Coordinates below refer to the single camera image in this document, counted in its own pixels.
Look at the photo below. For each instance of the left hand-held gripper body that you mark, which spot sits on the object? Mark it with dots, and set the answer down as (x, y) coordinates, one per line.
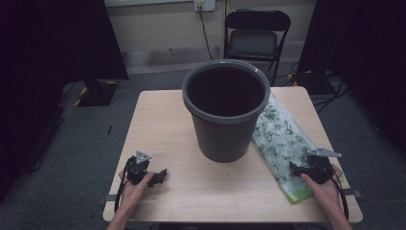
(137, 171)

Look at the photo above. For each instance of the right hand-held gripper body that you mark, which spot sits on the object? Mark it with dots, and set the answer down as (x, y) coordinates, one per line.
(319, 169)

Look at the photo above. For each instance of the green printed plastic trash bag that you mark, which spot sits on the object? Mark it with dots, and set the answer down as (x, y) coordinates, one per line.
(281, 140)

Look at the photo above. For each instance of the dark grey trash bin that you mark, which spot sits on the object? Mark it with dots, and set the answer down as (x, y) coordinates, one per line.
(220, 143)

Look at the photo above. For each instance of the person's left hand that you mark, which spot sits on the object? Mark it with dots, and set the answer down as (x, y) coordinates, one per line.
(132, 195)

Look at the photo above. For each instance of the person's right hand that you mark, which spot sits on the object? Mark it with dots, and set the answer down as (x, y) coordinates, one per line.
(327, 193)

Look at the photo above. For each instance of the grey tape strip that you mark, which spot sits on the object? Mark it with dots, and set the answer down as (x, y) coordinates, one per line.
(352, 193)
(110, 197)

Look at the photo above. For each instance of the small black floor object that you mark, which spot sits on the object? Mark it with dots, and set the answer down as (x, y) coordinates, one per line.
(109, 129)

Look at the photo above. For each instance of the black curtain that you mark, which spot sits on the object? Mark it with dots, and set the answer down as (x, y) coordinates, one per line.
(48, 64)
(367, 64)

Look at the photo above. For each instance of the black folding chair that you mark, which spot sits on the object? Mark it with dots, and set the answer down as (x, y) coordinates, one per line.
(252, 43)

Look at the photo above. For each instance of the white wall socket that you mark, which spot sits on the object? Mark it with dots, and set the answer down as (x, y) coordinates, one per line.
(210, 4)
(199, 4)

